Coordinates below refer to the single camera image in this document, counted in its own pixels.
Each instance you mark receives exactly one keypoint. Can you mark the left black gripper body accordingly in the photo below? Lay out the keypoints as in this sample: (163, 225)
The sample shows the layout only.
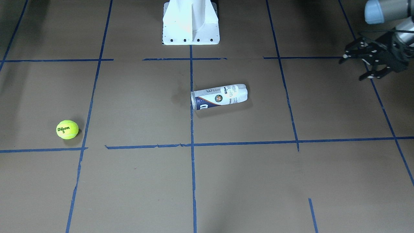
(396, 59)

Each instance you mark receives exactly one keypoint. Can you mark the tennis ball can holder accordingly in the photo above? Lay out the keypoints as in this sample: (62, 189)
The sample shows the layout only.
(218, 96)

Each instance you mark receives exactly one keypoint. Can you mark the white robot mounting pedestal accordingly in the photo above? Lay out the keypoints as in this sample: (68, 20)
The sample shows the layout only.
(190, 22)

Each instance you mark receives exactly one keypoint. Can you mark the tennis ball with Wilson print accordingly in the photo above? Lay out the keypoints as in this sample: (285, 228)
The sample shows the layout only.
(67, 129)

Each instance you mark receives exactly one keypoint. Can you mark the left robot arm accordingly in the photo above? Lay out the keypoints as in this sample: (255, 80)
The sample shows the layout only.
(381, 11)

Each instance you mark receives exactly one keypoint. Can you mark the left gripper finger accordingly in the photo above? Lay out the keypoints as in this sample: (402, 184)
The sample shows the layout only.
(364, 49)
(379, 69)

